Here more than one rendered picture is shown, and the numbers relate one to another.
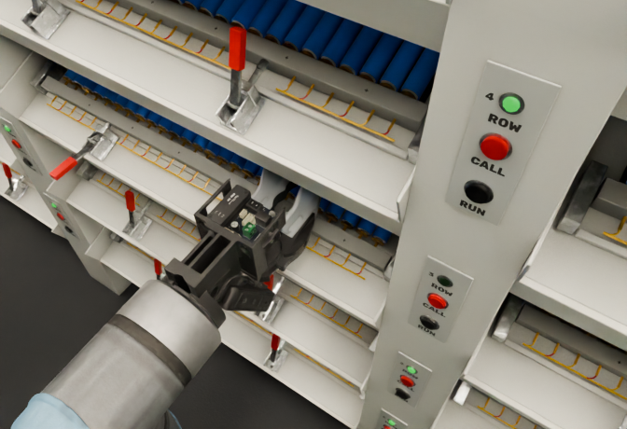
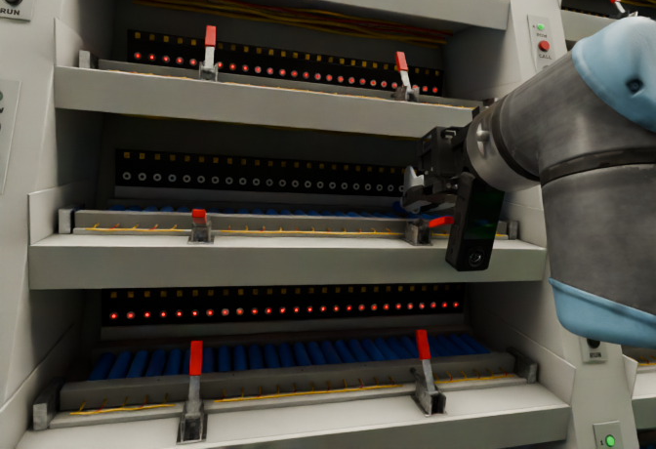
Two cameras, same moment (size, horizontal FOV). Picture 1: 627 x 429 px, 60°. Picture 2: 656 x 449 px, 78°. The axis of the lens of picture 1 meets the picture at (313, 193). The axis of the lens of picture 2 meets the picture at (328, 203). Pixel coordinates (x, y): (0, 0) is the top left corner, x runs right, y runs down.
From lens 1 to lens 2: 0.81 m
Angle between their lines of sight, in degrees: 77
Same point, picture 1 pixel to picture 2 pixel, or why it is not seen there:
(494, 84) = (532, 21)
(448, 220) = not seen: hidden behind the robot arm
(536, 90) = (544, 20)
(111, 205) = (116, 432)
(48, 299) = not seen: outside the picture
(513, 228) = not seen: hidden behind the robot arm
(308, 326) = (473, 397)
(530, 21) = (531, 1)
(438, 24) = (505, 11)
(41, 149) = (20, 324)
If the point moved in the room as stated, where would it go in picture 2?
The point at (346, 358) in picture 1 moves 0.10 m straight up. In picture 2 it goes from (527, 397) to (516, 315)
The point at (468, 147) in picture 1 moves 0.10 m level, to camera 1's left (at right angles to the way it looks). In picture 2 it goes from (536, 51) to (513, 20)
